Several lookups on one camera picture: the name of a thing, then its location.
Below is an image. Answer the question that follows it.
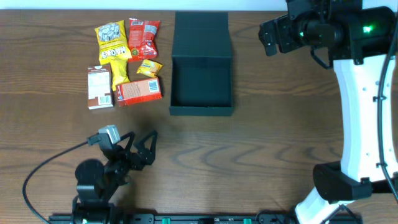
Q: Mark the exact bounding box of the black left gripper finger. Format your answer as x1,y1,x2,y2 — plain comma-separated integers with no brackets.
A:
119,131,136,156
134,131,158,165

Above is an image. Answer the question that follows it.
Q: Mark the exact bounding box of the orange red snack box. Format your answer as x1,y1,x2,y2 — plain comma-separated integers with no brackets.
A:
116,78,162,107

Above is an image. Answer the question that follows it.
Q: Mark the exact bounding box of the brown Pocky box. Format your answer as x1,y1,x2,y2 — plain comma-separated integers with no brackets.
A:
87,64,114,110

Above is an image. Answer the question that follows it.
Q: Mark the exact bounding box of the dark green box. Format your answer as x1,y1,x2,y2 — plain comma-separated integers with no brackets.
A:
169,11,233,116

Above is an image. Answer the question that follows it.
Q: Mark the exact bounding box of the yellow sunflower seed bag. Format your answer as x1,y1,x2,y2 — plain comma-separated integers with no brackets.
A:
95,21,132,65

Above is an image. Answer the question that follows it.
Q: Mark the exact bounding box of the red snack bag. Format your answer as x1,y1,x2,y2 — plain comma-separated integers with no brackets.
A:
128,18,160,62

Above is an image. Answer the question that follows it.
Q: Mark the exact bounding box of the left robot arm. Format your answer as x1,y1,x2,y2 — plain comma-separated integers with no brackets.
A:
70,131,157,223

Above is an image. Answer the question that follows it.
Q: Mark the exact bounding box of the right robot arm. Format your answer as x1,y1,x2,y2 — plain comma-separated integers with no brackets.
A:
258,1,397,223

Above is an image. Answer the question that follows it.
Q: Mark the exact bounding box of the yellow Julie's sandwich packet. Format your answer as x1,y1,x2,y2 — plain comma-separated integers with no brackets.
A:
110,58,130,91

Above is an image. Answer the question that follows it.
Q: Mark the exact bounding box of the small yellow cracker packet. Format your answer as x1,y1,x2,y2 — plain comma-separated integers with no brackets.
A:
136,59,163,78

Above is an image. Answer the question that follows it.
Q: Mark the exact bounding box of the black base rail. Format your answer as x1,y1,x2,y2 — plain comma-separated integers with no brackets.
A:
49,213,363,224

